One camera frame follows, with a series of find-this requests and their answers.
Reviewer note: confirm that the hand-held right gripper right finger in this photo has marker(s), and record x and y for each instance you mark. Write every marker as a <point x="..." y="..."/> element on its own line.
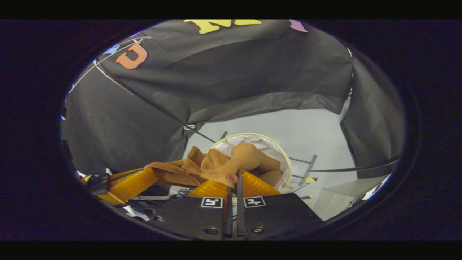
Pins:
<point x="281" y="216"/>

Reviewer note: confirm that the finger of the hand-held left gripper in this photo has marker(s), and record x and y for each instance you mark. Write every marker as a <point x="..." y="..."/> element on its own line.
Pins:
<point x="133" y="182"/>

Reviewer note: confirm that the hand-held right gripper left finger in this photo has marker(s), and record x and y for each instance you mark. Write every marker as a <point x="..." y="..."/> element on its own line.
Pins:
<point x="187" y="216"/>

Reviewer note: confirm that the brown shirt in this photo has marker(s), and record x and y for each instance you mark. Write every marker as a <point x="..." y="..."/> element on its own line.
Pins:
<point x="216" y="168"/>

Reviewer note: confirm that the white laundry hamper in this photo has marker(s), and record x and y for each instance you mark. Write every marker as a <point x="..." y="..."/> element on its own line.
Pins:
<point x="274" y="151"/>

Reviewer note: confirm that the black clothes rack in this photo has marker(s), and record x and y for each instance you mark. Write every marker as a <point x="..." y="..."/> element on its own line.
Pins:
<point x="309" y="168"/>

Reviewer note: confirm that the pale grey box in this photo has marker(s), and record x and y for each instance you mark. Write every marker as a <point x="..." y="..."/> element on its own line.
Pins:
<point x="343" y="202"/>

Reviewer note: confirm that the black backdrop cloth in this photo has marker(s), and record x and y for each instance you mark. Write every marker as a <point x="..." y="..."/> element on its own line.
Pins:
<point x="234" y="65"/>

